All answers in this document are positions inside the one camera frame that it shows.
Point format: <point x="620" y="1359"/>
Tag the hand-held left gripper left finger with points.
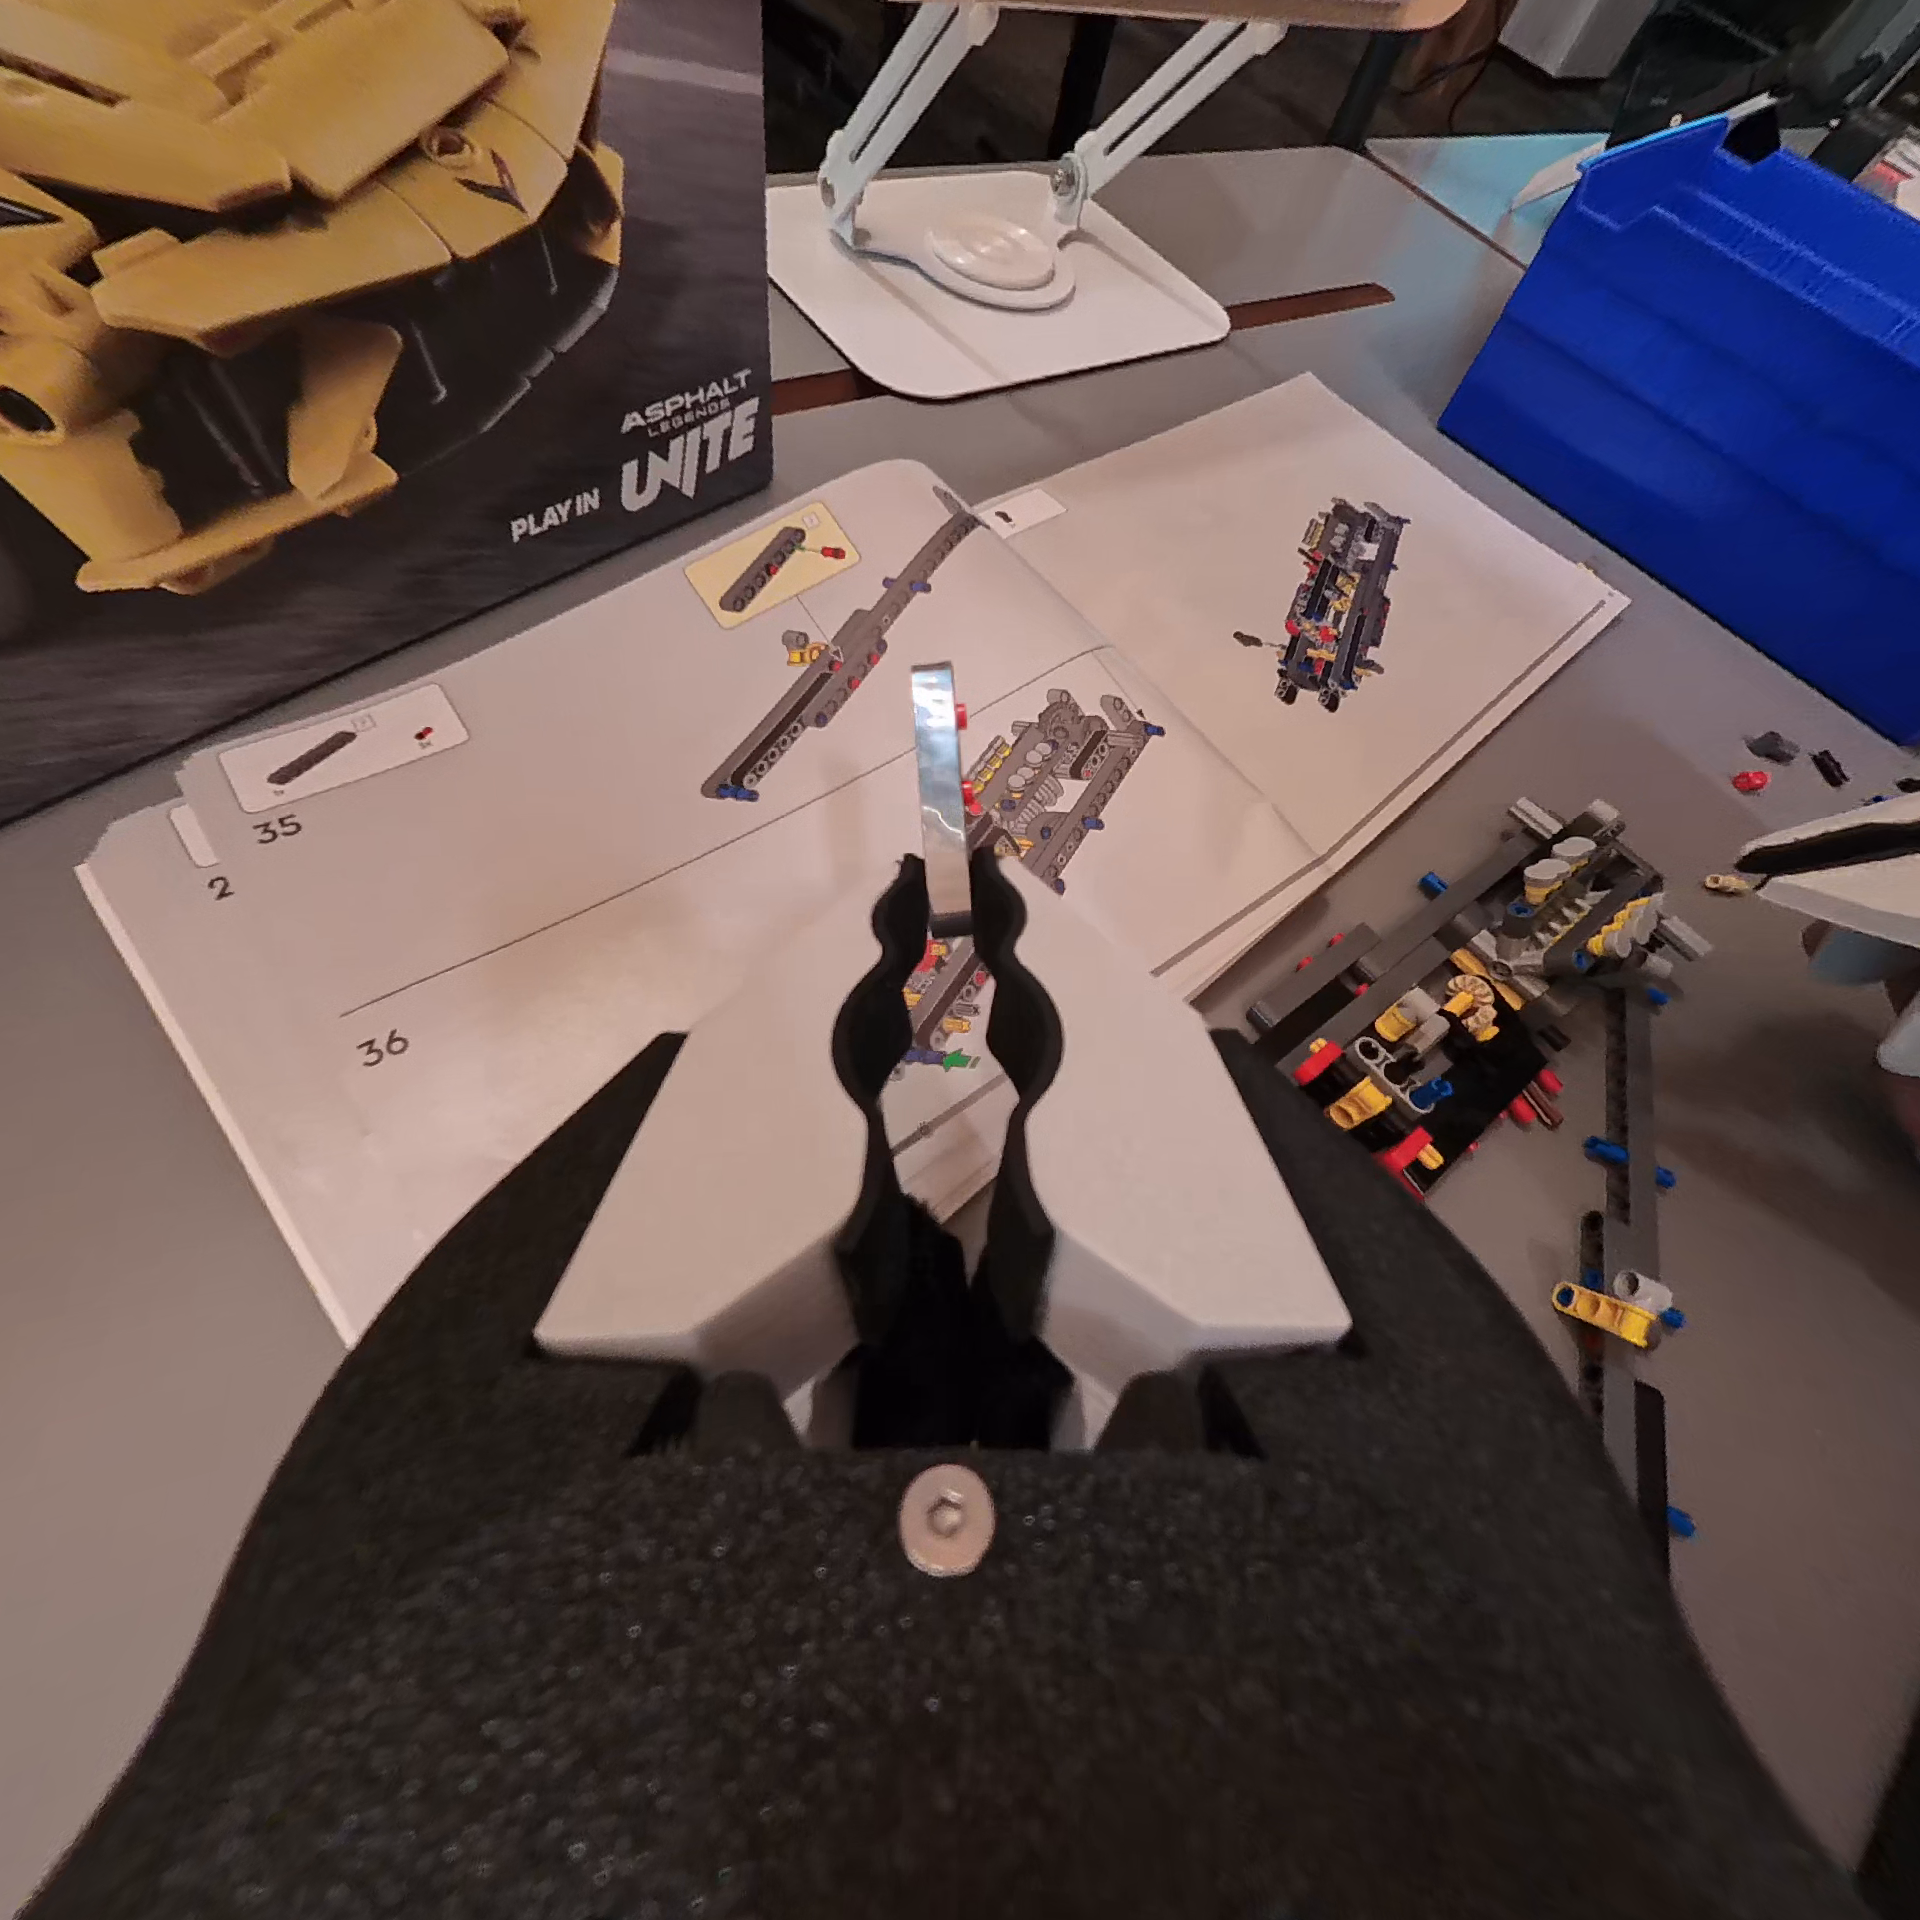
<point x="705" y="1201"/>

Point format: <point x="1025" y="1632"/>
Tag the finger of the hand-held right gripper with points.
<point x="1874" y="893"/>
<point x="1862" y="828"/>

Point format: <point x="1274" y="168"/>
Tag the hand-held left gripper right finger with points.
<point x="1184" y="1201"/>

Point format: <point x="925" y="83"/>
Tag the long dark grey lego beam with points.
<point x="1634" y="1171"/>

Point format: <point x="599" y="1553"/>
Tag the instruction booklet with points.
<point x="599" y="901"/>

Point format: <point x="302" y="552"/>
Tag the yellow connector with grey pin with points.
<point x="1605" y="1305"/>

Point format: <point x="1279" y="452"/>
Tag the short grey lego beam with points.
<point x="937" y="780"/>

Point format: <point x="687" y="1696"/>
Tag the lego car chassis assembly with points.
<point x="1470" y="1020"/>

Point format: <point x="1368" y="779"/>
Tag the yellow car lego box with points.
<point x="375" y="301"/>

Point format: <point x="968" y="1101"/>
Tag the blue plastic bin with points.
<point x="1724" y="421"/>

